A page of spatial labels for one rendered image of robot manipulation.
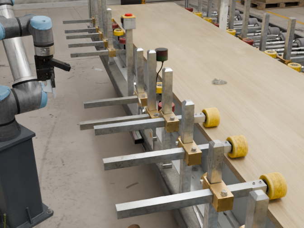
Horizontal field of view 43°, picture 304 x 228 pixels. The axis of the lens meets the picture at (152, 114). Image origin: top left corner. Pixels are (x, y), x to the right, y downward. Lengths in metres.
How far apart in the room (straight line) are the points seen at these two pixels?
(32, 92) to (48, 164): 1.00
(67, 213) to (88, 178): 0.39
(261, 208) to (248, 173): 0.43
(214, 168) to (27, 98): 1.36
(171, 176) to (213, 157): 0.56
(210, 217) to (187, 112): 0.36
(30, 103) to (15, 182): 0.48
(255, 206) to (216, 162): 0.25
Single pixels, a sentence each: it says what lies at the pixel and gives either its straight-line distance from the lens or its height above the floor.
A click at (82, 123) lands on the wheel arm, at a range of 1.80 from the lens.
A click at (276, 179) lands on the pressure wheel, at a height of 0.98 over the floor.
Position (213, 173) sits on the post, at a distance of 1.18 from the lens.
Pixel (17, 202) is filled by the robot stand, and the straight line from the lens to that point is 2.49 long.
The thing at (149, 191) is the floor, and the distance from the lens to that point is 2.76.
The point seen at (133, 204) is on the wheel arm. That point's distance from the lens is 1.13.
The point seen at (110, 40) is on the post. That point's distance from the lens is 3.02.
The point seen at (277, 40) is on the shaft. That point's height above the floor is 0.80.
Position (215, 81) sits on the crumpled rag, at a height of 0.92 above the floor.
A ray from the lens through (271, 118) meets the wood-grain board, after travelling 1.80.
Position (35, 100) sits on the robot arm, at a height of 0.79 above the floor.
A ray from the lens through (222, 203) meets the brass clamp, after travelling 1.16.
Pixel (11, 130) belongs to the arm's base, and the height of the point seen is 0.65.
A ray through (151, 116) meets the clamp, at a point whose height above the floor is 0.87.
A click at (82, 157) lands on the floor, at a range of 3.18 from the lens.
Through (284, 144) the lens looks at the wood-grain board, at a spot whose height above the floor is 0.90.
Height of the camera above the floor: 1.67
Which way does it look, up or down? 26 degrees down
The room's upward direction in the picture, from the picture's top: straight up
